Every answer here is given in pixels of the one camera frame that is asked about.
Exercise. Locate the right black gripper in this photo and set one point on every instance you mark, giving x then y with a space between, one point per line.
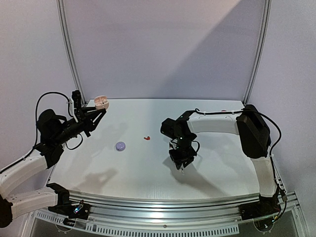
182 157

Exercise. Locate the pink charging case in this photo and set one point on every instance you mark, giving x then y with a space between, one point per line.
101 102

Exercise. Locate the left aluminium frame post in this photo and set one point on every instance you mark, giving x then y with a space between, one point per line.
68 48

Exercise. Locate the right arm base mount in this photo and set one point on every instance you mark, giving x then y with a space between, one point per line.
258 209

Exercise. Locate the purple charging case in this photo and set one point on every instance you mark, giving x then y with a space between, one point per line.
120 146

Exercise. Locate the aluminium frame post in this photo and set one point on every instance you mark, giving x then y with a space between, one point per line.
259 50
68 48

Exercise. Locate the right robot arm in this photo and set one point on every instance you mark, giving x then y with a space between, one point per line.
248 124

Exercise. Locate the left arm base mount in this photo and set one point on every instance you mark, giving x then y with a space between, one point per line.
73 210

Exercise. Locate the front aluminium rail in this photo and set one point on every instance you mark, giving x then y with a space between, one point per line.
149 210

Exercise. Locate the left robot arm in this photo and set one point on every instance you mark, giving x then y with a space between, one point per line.
55 131

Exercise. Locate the right aluminium frame post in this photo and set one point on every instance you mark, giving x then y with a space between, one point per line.
259 50

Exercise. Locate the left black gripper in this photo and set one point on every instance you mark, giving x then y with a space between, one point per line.
84 120

